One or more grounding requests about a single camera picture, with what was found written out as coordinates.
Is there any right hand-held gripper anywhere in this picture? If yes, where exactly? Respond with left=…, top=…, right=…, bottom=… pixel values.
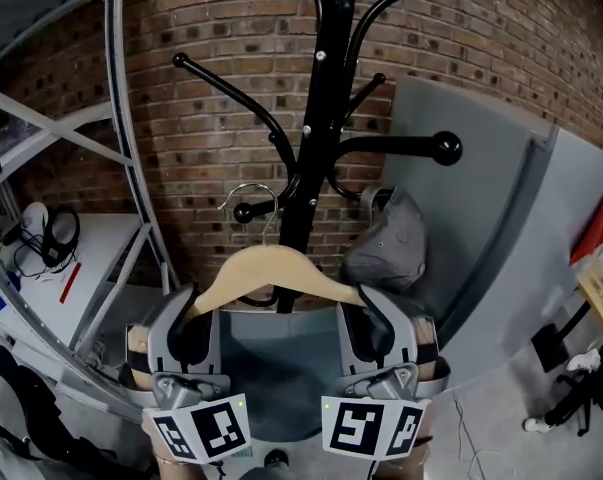
left=321, top=282, right=452, bottom=457

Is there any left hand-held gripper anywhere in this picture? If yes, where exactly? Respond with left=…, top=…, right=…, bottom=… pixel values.
left=119, top=282, right=253, bottom=464

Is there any blue-grey garment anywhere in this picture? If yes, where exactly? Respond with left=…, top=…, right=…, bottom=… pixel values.
left=215, top=282, right=432, bottom=444

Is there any wooden clothes hanger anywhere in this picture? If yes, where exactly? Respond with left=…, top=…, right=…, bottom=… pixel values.
left=186, top=182, right=368, bottom=320

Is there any person's left forearm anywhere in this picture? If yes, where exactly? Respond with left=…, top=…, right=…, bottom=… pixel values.
left=140, top=407, right=223, bottom=480

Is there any person's right forearm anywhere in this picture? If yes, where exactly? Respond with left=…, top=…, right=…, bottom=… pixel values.
left=374, top=437, right=428, bottom=480

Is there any person's left hand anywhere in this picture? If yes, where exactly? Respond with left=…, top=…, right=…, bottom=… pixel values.
left=127, top=323, right=153, bottom=390

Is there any person's right hand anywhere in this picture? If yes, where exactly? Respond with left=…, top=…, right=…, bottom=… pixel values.
left=415, top=316, right=439, bottom=380

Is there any grey cap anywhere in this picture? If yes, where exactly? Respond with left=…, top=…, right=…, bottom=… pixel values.
left=341, top=186, right=429, bottom=295

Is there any white metal shelf rack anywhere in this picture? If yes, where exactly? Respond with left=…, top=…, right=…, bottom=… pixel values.
left=0, top=0, right=183, bottom=422

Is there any red flat strip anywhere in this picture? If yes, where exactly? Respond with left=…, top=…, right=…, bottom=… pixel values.
left=59, top=261, right=83, bottom=305

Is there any black and white headset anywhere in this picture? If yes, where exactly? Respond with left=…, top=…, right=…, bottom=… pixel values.
left=0, top=201, right=83, bottom=282

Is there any grey refrigerator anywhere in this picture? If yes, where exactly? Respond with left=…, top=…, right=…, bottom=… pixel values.
left=380, top=75, right=603, bottom=395

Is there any black floor mat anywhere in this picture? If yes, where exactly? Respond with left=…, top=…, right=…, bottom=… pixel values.
left=530, top=322, right=573, bottom=373

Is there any light wooden desk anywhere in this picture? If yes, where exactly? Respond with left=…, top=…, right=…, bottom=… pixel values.
left=555, top=257, right=603, bottom=340

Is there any black swivel chair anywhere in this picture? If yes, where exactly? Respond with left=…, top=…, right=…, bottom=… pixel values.
left=555, top=372, right=603, bottom=438

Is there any black coat rack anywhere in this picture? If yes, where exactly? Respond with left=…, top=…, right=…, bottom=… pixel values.
left=172, top=0, right=485, bottom=315

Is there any red diamond paper decoration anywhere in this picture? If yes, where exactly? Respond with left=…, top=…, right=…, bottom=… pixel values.
left=569, top=178, right=603, bottom=267

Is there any white floor cable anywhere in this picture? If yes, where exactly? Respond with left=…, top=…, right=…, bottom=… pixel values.
left=453, top=395, right=490, bottom=480

